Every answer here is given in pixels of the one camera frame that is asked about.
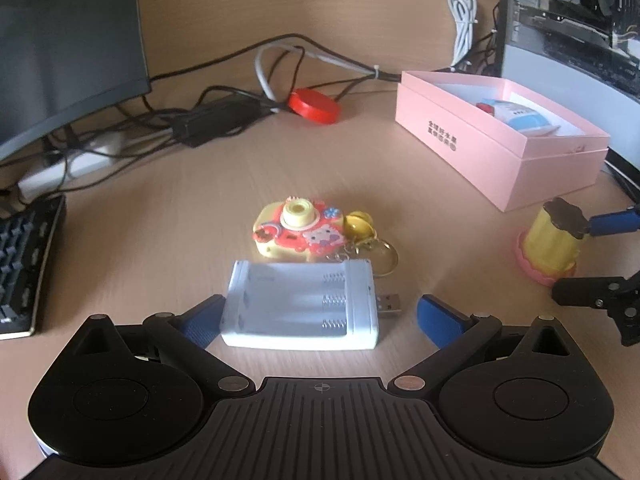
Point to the blue white wet wipes packet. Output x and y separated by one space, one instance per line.
520 116

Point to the black power adapter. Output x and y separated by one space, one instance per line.
215 120

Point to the white battery charger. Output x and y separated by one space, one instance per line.
295 310

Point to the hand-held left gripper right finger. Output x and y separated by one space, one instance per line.
440 321

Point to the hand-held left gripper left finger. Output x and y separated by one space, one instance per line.
200 324

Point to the black keyboard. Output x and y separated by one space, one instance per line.
25 265

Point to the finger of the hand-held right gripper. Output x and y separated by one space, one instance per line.
612 221
590 291

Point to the red round lid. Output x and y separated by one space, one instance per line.
315 105

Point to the pink cardboard box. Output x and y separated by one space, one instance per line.
500 160

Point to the glass side computer case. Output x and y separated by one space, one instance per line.
570 20

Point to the wooden desktop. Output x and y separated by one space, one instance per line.
175 220

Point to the yellow toy cup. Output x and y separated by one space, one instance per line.
547 245

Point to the yellow red toy camera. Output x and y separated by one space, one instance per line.
300 232

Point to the white power strip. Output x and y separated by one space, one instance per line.
85 160

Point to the curved black monitor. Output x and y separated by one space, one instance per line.
65 45

